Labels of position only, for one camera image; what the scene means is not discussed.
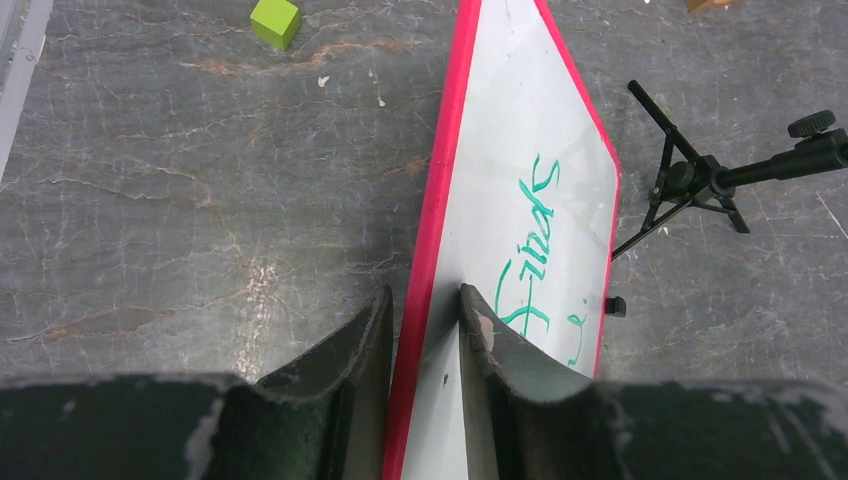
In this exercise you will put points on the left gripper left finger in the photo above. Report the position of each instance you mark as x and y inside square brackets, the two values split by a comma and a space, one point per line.
[320, 416]

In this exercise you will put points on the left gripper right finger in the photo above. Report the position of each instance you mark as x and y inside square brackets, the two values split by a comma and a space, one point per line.
[527, 416]

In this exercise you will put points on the pink framed whiteboard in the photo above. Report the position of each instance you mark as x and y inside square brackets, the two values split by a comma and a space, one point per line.
[521, 202]

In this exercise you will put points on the grey microphone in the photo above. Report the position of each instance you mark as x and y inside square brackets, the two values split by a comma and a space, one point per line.
[687, 179]

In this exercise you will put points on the green cube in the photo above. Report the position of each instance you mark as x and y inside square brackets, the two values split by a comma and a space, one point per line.
[276, 22]

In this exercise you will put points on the brown wooden block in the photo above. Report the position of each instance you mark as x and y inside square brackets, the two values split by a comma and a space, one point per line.
[700, 6]

